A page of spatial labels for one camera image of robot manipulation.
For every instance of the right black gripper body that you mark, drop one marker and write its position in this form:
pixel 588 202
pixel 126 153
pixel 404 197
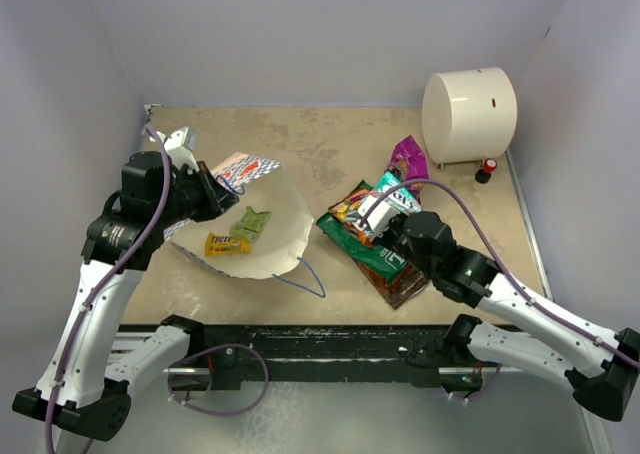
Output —
pixel 394 238

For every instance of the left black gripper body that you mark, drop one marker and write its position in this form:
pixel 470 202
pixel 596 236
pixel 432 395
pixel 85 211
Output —
pixel 193 197

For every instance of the dark green snack bag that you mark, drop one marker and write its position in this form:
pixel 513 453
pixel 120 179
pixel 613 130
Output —
pixel 377 258

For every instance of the teal mint candy bag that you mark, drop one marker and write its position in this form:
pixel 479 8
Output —
pixel 401 199

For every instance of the brown chocolate snack bag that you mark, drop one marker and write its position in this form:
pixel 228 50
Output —
pixel 406 284

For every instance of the yellow M&M's packet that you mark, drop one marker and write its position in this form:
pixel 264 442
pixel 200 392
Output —
pixel 216 245

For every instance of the colourful candy bag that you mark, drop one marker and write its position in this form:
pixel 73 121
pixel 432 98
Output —
pixel 346 212

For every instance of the green snack pack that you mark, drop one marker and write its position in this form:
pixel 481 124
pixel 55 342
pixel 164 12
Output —
pixel 251 225

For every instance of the blue checkered paper bag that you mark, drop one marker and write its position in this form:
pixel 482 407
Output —
pixel 264 187

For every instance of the purple snack bag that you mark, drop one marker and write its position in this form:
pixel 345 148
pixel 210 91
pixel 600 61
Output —
pixel 408 161

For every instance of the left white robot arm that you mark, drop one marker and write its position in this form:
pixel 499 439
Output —
pixel 79 392

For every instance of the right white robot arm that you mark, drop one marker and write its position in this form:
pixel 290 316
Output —
pixel 597 365

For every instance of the red black button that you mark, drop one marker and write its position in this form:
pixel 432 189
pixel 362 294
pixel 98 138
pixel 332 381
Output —
pixel 484 173

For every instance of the white cylindrical container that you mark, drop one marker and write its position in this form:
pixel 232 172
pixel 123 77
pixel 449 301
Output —
pixel 468 115

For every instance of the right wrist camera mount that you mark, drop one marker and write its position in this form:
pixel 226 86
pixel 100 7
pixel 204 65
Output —
pixel 377 221

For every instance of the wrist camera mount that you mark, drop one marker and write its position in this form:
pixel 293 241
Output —
pixel 377 221
pixel 180 146

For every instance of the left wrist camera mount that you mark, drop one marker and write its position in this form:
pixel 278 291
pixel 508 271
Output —
pixel 180 146

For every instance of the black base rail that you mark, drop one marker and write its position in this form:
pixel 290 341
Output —
pixel 417 355

